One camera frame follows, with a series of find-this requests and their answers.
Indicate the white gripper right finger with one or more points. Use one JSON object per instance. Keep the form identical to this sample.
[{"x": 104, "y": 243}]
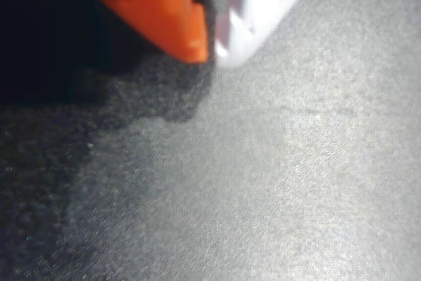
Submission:
[{"x": 253, "y": 14}]

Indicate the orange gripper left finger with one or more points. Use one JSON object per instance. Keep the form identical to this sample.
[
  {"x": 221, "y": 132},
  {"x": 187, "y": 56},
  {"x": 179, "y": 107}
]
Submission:
[{"x": 158, "y": 8}]

